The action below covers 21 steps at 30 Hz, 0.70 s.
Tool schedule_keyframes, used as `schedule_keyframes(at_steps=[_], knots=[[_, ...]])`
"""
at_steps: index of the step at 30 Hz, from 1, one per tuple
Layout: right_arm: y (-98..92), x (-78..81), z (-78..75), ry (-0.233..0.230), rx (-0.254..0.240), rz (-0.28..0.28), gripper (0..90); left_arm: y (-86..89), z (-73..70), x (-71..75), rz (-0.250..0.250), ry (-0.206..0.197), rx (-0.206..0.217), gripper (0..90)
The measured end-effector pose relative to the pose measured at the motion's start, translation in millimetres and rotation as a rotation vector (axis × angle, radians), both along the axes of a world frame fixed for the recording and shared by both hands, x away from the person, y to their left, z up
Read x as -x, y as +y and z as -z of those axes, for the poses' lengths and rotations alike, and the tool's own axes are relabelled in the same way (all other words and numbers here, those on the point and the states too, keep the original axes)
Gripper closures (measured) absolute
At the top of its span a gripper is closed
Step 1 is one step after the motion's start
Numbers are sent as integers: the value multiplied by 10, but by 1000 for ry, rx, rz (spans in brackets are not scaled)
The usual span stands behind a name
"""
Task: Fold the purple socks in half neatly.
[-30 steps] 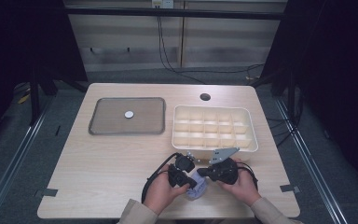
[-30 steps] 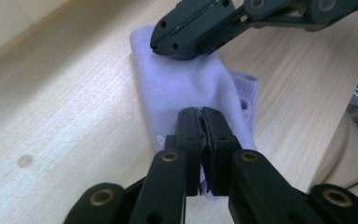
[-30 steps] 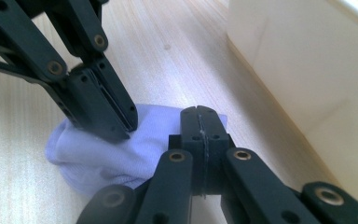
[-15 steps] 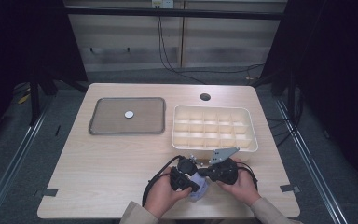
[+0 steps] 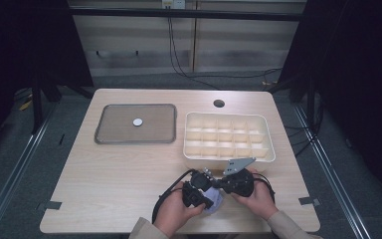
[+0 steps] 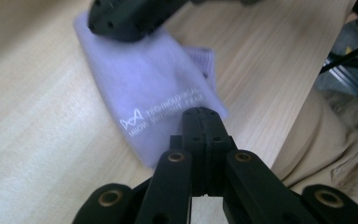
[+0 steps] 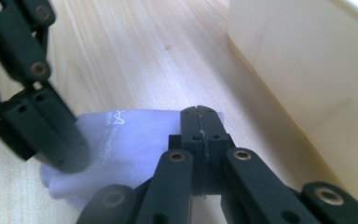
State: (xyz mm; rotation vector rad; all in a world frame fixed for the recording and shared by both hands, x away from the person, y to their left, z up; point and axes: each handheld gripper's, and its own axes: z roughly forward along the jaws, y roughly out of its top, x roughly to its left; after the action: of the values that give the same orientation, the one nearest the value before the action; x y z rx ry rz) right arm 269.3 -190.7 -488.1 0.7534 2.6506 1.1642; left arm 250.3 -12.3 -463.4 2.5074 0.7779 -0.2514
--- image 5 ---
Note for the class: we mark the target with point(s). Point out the light purple sock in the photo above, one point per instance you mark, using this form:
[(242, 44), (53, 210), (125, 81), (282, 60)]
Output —
[(215, 199)]

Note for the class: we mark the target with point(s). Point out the grey tape strip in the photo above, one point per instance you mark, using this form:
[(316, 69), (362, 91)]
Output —
[(309, 201), (51, 205)]

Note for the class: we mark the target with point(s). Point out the person's left hand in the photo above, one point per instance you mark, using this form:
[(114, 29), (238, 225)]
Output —
[(172, 215)]

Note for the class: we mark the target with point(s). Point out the yellow object on floor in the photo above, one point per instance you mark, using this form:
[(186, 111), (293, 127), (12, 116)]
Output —
[(25, 105)]

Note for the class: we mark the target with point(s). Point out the small black floor item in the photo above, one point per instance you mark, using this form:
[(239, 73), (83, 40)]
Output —
[(61, 139)]

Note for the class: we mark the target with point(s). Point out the aluminium floor rail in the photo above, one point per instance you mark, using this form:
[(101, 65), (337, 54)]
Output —
[(20, 159), (328, 172)]

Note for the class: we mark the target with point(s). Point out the black horizontal bar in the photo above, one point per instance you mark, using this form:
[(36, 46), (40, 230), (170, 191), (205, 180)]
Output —
[(179, 14)]

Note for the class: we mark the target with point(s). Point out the black round table grommet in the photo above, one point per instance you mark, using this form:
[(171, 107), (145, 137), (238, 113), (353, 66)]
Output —
[(219, 103)]

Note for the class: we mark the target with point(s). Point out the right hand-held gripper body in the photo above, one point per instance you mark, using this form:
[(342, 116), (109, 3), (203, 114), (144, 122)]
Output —
[(240, 182)]

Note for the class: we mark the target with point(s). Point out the white divided organizer box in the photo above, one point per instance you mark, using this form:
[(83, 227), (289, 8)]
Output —
[(229, 139)]

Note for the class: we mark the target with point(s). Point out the black curtain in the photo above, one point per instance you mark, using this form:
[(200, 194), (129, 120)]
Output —
[(361, 83), (20, 49)]

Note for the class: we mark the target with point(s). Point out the white wall socket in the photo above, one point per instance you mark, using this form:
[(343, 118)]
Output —
[(174, 4)]

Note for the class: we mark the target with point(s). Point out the gray metal tray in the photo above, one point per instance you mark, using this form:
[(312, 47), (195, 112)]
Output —
[(119, 126)]

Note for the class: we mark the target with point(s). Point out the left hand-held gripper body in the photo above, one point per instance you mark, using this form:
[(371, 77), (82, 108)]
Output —
[(197, 186)]

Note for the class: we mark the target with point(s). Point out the white round disc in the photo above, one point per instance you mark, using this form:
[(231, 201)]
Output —
[(138, 122)]

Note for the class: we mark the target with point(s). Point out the person's right hand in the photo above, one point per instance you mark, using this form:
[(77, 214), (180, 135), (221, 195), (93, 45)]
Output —
[(260, 202)]

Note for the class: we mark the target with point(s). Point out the black metal stand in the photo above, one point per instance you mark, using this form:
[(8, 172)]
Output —
[(37, 106)]

